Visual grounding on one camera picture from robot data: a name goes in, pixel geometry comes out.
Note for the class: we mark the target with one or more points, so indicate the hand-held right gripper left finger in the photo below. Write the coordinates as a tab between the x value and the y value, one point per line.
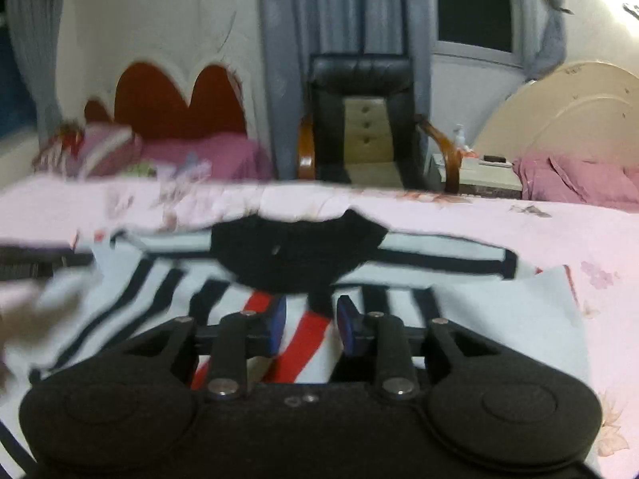
276	327

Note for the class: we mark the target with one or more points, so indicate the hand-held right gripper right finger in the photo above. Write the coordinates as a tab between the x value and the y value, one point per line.
346	327

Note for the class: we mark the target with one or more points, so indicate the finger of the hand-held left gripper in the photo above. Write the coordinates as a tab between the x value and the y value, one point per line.
45	272

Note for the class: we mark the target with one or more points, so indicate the black white red striped sweater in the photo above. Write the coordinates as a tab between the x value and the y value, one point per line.
294	254

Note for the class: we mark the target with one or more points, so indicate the pink striped pillow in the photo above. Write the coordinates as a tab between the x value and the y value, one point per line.
102	152

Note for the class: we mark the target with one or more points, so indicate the dark window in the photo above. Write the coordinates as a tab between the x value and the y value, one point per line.
15	95
472	0

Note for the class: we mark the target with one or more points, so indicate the magenta bed sheet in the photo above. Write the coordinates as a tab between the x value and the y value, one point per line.
224	154

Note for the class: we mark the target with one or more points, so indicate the red heart-shaped headboard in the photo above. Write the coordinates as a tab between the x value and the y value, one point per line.
150	105

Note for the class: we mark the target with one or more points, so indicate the cream nightstand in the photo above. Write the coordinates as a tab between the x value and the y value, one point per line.
486	177

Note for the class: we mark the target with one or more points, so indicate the small clear bottle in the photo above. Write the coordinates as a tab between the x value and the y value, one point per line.
459	137

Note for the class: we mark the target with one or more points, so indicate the small black box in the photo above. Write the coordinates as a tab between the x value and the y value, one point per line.
493	159

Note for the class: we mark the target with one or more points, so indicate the grey curtain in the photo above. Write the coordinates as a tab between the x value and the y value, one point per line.
37	35
329	5
544	35

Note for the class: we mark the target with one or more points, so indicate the pink floral blanket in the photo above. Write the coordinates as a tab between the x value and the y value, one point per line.
574	239

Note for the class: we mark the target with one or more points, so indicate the black leather office chair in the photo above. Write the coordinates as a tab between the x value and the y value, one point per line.
359	75

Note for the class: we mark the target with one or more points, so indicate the cream arched headboard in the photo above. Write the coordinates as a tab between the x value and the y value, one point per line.
569	110

